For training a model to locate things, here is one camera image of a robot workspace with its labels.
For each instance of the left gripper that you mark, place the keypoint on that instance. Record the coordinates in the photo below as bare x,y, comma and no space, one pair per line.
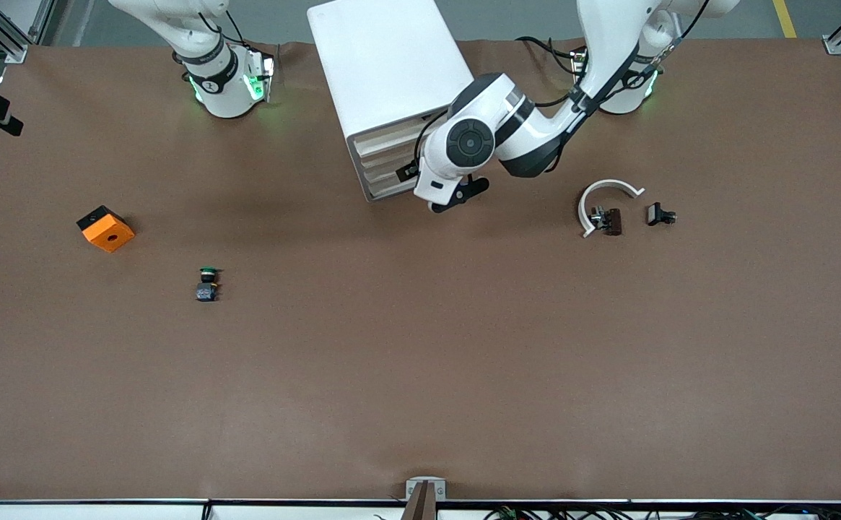
411,172

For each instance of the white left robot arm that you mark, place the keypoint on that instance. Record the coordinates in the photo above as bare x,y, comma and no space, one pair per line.
528,130

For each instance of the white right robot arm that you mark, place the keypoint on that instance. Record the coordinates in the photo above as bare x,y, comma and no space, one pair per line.
221,94

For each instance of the green push button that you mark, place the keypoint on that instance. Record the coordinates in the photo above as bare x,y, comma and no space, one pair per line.
208,284

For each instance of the white curved plastic piece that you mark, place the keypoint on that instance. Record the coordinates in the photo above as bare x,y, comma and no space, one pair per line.
611,184

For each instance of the brown electrical component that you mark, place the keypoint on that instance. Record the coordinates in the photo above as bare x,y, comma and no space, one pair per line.
611,221

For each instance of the brown table cover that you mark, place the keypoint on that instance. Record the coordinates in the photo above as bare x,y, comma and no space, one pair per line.
420,347

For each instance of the orange box with black side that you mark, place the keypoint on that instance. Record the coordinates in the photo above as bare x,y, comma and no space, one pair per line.
110,232

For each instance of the small black electrical component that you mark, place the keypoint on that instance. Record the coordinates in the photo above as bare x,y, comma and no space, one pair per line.
658,214

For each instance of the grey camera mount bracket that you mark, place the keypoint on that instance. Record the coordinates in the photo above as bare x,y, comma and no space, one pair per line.
426,491

